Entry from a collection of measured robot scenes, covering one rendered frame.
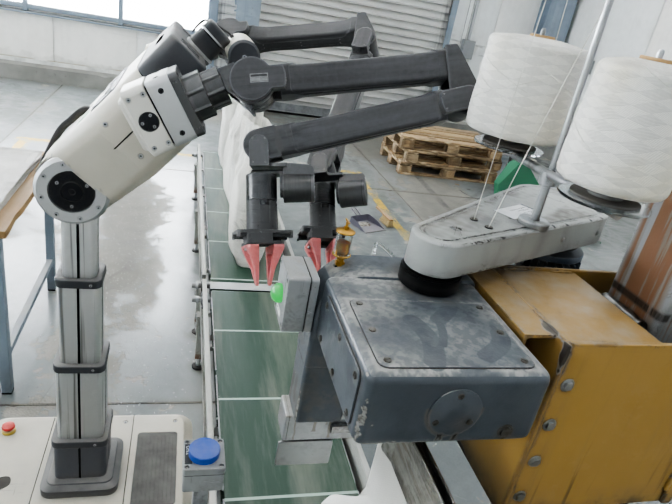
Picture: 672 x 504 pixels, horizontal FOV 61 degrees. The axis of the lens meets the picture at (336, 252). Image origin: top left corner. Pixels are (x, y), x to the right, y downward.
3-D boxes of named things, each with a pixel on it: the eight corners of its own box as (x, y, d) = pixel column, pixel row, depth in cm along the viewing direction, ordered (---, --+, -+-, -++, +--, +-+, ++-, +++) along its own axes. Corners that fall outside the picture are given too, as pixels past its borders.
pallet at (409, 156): (381, 141, 698) (384, 130, 692) (469, 152, 732) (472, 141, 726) (403, 162, 625) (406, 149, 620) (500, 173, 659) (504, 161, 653)
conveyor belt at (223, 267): (202, 159, 461) (203, 148, 457) (250, 164, 471) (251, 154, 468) (209, 298, 268) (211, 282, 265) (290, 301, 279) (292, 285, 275)
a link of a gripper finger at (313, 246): (346, 273, 115) (344, 230, 118) (311, 271, 113) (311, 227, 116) (337, 281, 121) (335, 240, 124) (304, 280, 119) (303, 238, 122)
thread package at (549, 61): (447, 121, 103) (473, 21, 96) (527, 132, 107) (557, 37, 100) (489, 147, 88) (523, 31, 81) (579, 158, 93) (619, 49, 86)
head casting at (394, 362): (287, 394, 97) (314, 236, 85) (419, 392, 104) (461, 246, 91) (322, 551, 71) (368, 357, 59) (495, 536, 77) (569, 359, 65)
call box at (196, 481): (181, 461, 116) (183, 439, 113) (221, 459, 118) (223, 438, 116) (181, 493, 109) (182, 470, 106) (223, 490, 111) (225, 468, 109)
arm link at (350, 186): (319, 177, 132) (311, 153, 124) (368, 171, 130) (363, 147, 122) (318, 220, 126) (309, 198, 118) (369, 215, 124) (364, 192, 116)
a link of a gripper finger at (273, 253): (285, 285, 101) (284, 232, 101) (246, 285, 98) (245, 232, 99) (276, 285, 107) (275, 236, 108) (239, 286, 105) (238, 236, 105)
